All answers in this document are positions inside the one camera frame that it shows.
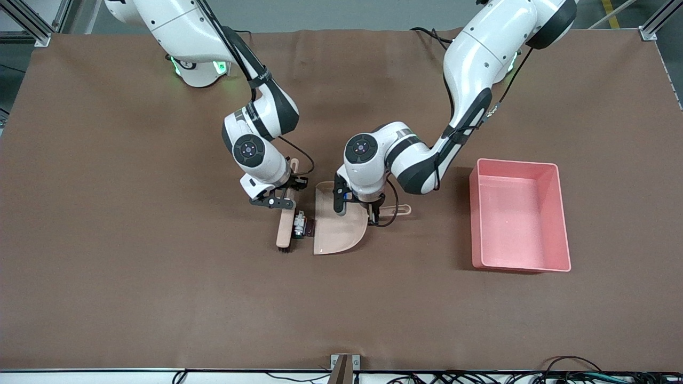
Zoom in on beige plastic dustpan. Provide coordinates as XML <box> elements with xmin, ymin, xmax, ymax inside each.
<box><xmin>312</xmin><ymin>181</ymin><xmax>413</xmax><ymax>256</ymax></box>

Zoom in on beige hand brush black bristles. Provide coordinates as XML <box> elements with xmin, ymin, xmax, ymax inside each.
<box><xmin>276</xmin><ymin>158</ymin><xmax>301</xmax><ymax>253</ymax></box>

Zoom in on pink plastic bin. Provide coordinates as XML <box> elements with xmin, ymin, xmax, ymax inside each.
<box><xmin>469</xmin><ymin>158</ymin><xmax>572</xmax><ymax>274</ymax></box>

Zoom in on brown table mat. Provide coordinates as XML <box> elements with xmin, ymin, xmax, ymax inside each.
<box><xmin>0</xmin><ymin>28</ymin><xmax>683</xmax><ymax>372</ymax></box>

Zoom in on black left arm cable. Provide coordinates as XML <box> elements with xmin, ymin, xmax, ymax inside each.
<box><xmin>380</xmin><ymin>45</ymin><xmax>534</xmax><ymax>228</ymax></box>

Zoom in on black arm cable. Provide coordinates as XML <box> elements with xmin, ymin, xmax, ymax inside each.
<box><xmin>380</xmin><ymin>45</ymin><xmax>534</xmax><ymax>228</ymax></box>
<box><xmin>197</xmin><ymin>0</ymin><xmax>316</xmax><ymax>178</ymax></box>

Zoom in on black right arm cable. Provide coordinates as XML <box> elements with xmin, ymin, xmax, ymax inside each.
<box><xmin>197</xmin><ymin>0</ymin><xmax>316</xmax><ymax>178</ymax></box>

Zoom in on grey metal bracket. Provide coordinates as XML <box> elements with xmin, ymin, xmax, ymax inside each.
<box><xmin>330</xmin><ymin>354</ymin><xmax>361</xmax><ymax>384</ymax></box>

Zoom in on black left base cable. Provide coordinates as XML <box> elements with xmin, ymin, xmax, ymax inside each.
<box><xmin>410</xmin><ymin>26</ymin><xmax>460</xmax><ymax>52</ymax></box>

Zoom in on black cable bundle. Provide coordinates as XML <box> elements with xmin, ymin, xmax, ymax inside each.
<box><xmin>384</xmin><ymin>356</ymin><xmax>683</xmax><ymax>384</ymax></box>

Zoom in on aluminium frame profile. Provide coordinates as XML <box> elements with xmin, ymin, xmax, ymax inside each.
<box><xmin>0</xmin><ymin>0</ymin><xmax>71</xmax><ymax>47</ymax></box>
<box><xmin>638</xmin><ymin>0</ymin><xmax>683</xmax><ymax>41</ymax></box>

